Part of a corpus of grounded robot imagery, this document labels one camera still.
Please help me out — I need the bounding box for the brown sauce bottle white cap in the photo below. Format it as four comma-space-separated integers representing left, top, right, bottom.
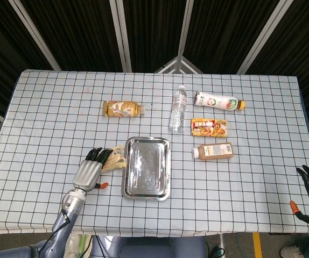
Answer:
192, 142, 235, 162

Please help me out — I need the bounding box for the white drink bottle brown cap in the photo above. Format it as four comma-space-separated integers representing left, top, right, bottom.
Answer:
193, 91, 245, 111

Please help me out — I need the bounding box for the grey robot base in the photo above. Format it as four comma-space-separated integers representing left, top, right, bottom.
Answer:
91, 235, 208, 258

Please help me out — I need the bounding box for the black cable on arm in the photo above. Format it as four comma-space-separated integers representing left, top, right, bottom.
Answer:
40, 206, 71, 258

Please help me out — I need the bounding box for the clear water bottle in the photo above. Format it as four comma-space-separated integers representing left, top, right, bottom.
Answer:
169, 85, 188, 133

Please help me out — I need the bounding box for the blue checkered tablecloth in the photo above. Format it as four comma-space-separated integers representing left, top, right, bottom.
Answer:
0, 69, 309, 238

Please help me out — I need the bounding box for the yellow tea bottle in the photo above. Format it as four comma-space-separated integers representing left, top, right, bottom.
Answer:
102, 100, 146, 118

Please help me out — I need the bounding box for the white shoe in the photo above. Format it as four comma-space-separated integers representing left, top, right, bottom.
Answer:
280, 244, 305, 258

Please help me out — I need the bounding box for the yellow snack packet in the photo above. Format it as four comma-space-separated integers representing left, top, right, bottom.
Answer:
102, 144, 127, 174

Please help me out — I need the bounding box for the black folding screen white frame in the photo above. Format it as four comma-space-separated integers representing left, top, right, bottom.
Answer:
0, 0, 309, 132

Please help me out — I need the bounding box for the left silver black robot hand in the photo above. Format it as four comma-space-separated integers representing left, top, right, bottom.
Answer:
72, 147, 113, 193

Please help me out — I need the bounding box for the silver metal tray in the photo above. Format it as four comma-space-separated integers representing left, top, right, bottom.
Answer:
121, 136, 171, 202

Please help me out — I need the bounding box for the orange curry box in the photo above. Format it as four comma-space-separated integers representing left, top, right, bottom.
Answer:
191, 118, 228, 138

